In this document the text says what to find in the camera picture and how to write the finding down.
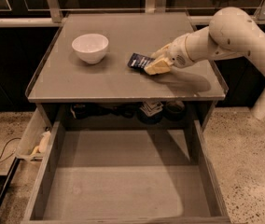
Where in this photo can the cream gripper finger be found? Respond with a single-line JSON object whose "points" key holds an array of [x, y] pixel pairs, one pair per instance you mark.
{"points": [[160, 65], [162, 52]]}

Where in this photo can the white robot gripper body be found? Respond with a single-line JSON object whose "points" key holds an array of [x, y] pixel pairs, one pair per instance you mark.
{"points": [[178, 52]]}

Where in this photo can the dark blue rxbar wrapper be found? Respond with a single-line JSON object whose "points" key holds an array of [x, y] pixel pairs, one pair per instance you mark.
{"points": [[138, 61]]}

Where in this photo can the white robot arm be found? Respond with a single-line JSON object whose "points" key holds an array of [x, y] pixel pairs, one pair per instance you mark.
{"points": [[231, 33]]}

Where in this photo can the white packet under counter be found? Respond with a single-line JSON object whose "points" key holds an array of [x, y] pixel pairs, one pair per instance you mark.
{"points": [[151, 108]]}

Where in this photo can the dark round container under counter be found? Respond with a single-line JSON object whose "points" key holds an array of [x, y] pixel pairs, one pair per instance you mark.
{"points": [[174, 110]]}

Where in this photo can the grey cabinet with counter top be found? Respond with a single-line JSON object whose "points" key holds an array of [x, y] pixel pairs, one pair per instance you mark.
{"points": [[63, 78]]}

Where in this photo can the black object under counter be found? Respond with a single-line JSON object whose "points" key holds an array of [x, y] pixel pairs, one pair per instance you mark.
{"points": [[82, 111]]}

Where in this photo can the open grey wooden drawer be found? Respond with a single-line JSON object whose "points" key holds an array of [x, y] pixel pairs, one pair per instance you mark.
{"points": [[105, 172]]}

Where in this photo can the white ceramic bowl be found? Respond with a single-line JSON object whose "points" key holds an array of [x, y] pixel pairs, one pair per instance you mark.
{"points": [[90, 48]]}

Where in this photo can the cream items in side bin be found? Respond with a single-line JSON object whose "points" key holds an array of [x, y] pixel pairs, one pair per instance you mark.
{"points": [[42, 146]]}

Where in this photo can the black floor strip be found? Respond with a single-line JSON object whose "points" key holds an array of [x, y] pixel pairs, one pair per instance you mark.
{"points": [[7, 179]]}

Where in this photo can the metal rail frame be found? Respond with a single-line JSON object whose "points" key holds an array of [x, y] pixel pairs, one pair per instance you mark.
{"points": [[117, 13]]}

